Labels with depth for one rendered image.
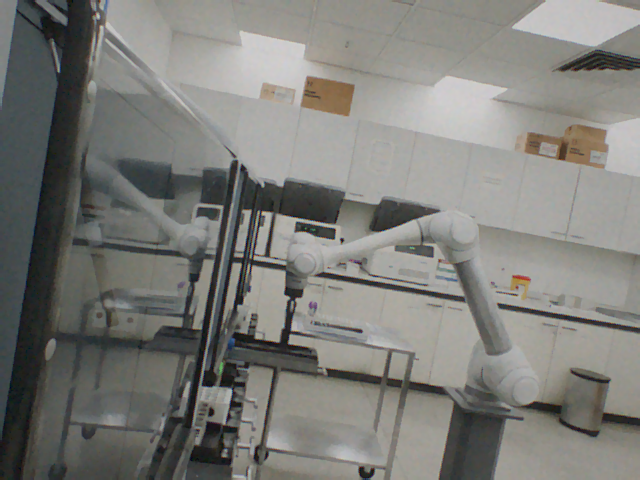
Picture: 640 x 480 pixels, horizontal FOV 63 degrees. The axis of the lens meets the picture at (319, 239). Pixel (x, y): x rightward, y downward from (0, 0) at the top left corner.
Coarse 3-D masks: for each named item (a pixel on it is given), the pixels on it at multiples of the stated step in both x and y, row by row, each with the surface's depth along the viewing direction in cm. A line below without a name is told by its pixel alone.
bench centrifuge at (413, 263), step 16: (384, 208) 458; (400, 208) 455; (416, 208) 454; (432, 208) 451; (384, 224) 476; (400, 224) 474; (368, 256) 457; (384, 256) 434; (400, 256) 435; (416, 256) 436; (432, 256) 438; (384, 272) 435; (400, 272) 436; (416, 272) 437; (432, 272) 438
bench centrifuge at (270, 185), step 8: (264, 184) 439; (272, 184) 436; (272, 192) 447; (272, 200) 452; (264, 208) 473; (272, 208) 460; (264, 216) 429; (272, 216) 445; (264, 224) 426; (272, 224) 479; (264, 232) 424; (264, 240) 425; (256, 248) 425; (264, 248) 426
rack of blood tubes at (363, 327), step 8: (304, 312) 241; (312, 312) 243; (304, 320) 235; (320, 320) 234; (328, 320) 234; (336, 320) 235; (344, 320) 239; (352, 320) 242; (304, 328) 234; (312, 328) 234; (328, 328) 234; (336, 328) 244; (344, 328) 244; (352, 328) 244; (360, 328) 245; (368, 328) 235; (352, 336) 235; (360, 336) 235
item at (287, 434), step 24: (312, 336) 228; (336, 336) 231; (384, 336) 250; (408, 360) 231; (384, 384) 274; (408, 384) 231; (264, 432) 230; (288, 432) 251; (312, 432) 256; (336, 432) 262; (360, 432) 267; (264, 456) 230; (312, 456) 233; (336, 456) 235; (360, 456) 240
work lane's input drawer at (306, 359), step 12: (240, 336) 203; (240, 348) 191; (252, 348) 193; (264, 348) 193; (276, 348) 200; (288, 348) 204; (300, 348) 205; (312, 348) 205; (240, 360) 192; (252, 360) 192; (264, 360) 192; (276, 360) 193; (288, 360) 193; (300, 360) 193; (312, 360) 194; (312, 372) 194; (324, 372) 198
